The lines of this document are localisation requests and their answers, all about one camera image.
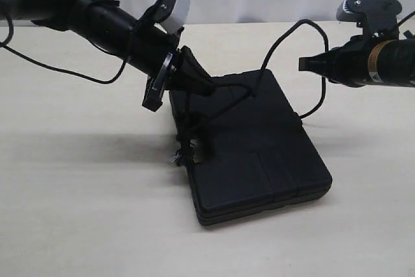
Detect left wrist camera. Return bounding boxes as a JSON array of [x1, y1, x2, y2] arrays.
[[148, 0, 191, 34]]

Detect black plastic case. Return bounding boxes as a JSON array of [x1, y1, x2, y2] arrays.
[[169, 70, 332, 226]]

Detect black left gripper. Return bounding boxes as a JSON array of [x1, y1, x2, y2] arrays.
[[126, 27, 216, 110]]

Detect black cord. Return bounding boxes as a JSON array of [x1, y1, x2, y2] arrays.
[[169, 19, 329, 166]]

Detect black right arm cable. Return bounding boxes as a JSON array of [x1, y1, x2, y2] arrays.
[[397, 9, 415, 40]]

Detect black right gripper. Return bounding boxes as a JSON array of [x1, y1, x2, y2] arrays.
[[298, 35, 370, 88]]

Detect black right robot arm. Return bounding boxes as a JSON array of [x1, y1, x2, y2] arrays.
[[298, 36, 414, 88]]

